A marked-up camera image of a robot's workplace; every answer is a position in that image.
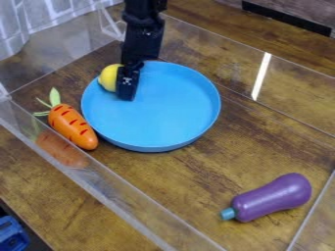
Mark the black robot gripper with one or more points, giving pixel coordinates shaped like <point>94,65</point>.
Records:
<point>142,43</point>

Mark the yellow toy lemon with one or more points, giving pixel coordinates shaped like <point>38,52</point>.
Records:
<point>107,78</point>

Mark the blue round tray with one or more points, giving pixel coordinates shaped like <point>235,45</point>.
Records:
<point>175,108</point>

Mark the orange toy carrot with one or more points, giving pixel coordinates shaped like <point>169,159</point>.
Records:
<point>67,121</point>

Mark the purple toy eggplant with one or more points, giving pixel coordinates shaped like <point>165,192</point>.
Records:
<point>285,193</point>

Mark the blue plastic crate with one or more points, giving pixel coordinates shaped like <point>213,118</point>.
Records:
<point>14,237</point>

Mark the clear acrylic corner bracket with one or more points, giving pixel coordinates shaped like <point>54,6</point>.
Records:
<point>111,27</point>

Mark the clear acrylic barrier wall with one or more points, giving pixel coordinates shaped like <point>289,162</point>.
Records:
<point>157,202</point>

